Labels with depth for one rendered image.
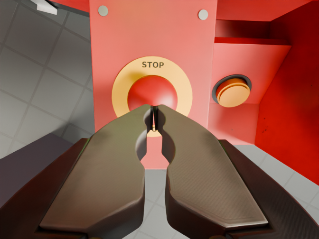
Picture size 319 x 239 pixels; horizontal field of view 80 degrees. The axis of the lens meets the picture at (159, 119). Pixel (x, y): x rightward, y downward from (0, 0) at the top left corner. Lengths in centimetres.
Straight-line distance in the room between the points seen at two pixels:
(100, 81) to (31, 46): 94
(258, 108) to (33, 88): 100
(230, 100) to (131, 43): 14
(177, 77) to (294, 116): 13
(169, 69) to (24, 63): 99
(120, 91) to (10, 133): 106
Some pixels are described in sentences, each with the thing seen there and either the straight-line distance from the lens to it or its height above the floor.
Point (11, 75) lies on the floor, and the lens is 116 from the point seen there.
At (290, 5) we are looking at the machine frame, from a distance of 45.
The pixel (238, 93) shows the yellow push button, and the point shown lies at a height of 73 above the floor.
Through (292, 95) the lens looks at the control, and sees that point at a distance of 24.
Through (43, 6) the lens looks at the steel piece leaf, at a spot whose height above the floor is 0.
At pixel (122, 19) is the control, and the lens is 18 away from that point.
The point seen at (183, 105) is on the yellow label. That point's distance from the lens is 18.
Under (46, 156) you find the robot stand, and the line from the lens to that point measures 92.
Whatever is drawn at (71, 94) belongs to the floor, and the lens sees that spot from 103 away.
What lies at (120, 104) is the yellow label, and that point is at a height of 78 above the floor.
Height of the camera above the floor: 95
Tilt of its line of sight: 78 degrees down
